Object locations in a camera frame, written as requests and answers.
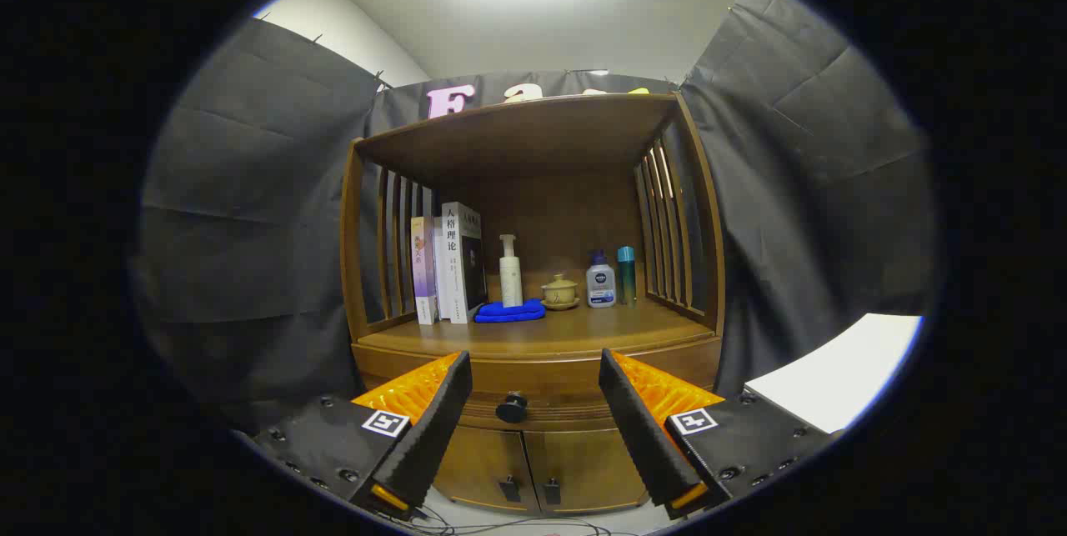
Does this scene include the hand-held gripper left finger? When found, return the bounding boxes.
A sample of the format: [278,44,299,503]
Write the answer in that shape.
[250,350,473,520]

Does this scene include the black backdrop cloth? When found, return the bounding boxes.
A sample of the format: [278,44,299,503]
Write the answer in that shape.
[133,0,939,437]

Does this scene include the wooden countertop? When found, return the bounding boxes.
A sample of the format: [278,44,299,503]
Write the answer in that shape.
[357,296,718,358]

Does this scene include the yellow lidded teacup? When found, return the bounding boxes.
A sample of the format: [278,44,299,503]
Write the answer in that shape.
[540,273,581,311]

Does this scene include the wooden cabinet door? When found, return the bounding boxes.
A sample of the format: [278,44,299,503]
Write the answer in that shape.
[433,426,541,512]
[523,428,649,513]

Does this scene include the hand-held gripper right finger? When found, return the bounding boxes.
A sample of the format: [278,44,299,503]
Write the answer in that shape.
[599,348,843,520]

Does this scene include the wooden drawer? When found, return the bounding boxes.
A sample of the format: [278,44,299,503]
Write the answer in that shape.
[352,334,723,433]

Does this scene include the white bottle with blue cap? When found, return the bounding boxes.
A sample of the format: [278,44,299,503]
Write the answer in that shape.
[585,249,617,308]

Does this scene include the blue folded cloth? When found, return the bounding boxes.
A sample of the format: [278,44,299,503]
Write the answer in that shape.
[473,298,547,324]

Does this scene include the white pump bottle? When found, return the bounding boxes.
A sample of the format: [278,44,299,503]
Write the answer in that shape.
[498,234,524,308]

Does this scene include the wooden cabinet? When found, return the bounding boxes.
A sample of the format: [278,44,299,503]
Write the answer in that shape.
[340,93,726,516]

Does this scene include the teal bottle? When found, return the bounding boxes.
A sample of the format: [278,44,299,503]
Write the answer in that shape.
[617,246,637,306]

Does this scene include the thin white book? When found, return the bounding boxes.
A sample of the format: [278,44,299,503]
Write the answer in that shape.
[432,218,455,322]

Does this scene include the thick white and black book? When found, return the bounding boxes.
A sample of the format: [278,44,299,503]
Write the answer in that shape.
[441,201,488,324]

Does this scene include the black floor cables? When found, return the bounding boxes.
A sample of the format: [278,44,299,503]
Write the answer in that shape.
[392,511,634,536]

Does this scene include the purple book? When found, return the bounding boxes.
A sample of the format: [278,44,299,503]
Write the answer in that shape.
[410,216,438,325]

